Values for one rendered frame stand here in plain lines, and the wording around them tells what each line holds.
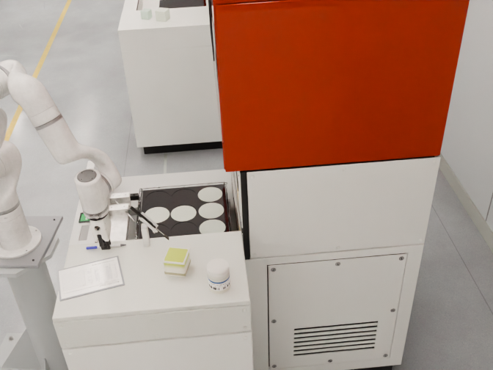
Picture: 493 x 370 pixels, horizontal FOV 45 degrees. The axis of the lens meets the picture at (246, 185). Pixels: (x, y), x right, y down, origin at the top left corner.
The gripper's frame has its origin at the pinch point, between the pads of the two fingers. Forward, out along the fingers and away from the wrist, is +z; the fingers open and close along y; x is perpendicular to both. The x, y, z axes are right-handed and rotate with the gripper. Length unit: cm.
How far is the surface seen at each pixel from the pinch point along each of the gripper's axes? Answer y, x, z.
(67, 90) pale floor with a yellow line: 314, 84, 133
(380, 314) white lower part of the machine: -3, -105, 55
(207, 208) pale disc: 24.7, -36.6, 11.6
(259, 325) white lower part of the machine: -3, -54, 55
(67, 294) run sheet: -21.8, 10.2, -0.4
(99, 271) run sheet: -12.1, 1.1, 0.7
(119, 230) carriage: 18.3, -1.5, 12.9
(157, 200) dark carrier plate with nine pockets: 33.3, -16.1, 12.6
